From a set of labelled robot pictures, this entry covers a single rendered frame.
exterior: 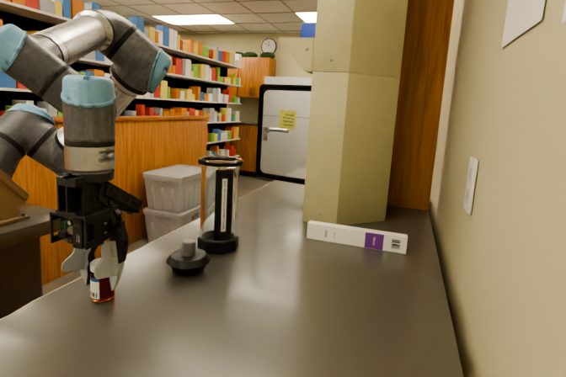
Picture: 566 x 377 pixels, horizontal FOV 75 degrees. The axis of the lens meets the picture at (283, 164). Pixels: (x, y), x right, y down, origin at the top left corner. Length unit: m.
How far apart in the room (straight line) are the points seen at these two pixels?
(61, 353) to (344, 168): 0.83
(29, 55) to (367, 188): 0.94
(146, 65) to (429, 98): 0.98
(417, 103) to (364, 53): 0.40
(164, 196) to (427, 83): 2.50
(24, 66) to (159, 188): 2.72
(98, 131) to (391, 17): 0.91
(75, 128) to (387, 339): 0.59
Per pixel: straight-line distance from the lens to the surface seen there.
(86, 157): 0.65
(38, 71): 0.75
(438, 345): 0.70
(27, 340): 0.70
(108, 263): 0.71
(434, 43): 1.50
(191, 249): 0.82
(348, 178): 1.16
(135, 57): 1.08
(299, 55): 1.17
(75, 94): 0.65
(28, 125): 1.31
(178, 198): 3.31
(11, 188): 1.24
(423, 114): 1.48
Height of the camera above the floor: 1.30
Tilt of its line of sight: 9 degrees down
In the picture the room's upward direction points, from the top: 3 degrees clockwise
